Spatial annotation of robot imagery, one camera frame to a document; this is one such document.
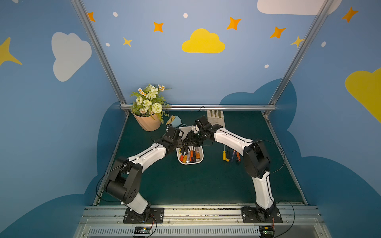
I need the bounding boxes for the yellow handle screwdriver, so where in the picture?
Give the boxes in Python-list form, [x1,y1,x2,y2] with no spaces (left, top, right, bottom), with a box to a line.
[223,145,226,161]
[182,146,191,164]

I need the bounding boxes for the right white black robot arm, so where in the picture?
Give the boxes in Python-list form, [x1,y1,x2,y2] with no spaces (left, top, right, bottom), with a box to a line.
[183,116,276,218]

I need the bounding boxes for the front aluminium mounting rail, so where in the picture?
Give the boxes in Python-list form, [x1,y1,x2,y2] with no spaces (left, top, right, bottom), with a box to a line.
[74,202,331,238]

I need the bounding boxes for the left small circuit board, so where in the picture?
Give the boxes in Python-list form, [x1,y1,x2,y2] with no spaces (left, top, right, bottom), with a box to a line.
[134,227,151,236]

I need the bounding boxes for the right small circuit board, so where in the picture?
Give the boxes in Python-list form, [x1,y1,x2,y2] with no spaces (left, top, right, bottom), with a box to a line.
[259,226,274,238]

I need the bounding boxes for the white green artificial flowers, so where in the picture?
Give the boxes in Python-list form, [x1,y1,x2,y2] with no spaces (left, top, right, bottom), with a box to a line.
[130,84,169,124]

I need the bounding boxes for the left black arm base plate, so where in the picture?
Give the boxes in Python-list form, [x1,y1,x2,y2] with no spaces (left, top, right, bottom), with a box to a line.
[123,207,165,224]

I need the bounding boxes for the left aluminium frame post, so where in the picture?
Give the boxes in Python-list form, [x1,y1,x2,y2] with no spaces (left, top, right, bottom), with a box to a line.
[71,0,126,104]

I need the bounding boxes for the beige work glove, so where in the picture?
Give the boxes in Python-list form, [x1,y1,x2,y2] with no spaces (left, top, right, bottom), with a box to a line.
[207,110,226,128]

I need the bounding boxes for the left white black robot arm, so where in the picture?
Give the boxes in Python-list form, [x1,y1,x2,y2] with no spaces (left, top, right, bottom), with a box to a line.
[103,126,184,215]

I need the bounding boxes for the right aluminium frame post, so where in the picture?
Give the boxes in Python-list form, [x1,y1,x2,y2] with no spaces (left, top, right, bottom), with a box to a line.
[268,0,334,107]

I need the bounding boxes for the white plastic storage box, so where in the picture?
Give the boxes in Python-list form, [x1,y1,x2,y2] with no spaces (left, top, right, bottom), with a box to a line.
[176,127,204,165]

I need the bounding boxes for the tan flower pot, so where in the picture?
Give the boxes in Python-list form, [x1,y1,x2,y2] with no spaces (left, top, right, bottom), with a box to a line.
[134,114,162,131]

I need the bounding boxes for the black yellow screwdriver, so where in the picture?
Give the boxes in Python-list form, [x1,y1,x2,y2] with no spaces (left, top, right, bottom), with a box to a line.
[226,147,231,162]

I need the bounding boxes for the horizontal aluminium frame rail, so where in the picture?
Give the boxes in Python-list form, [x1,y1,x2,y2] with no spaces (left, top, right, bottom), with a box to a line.
[120,104,277,111]

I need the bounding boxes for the aluminium frame post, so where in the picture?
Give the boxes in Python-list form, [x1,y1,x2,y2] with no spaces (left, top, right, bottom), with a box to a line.
[268,0,334,107]
[71,0,126,104]

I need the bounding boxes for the small circuit board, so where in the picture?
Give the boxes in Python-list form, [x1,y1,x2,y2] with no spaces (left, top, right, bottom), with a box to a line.
[134,227,151,236]
[259,226,274,238]

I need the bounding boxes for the blue handle screwdriver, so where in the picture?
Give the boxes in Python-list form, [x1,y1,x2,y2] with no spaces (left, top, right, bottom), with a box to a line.
[231,150,236,163]

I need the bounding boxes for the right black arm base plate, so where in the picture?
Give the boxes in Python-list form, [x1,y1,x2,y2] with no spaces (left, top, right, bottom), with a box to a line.
[241,205,283,224]

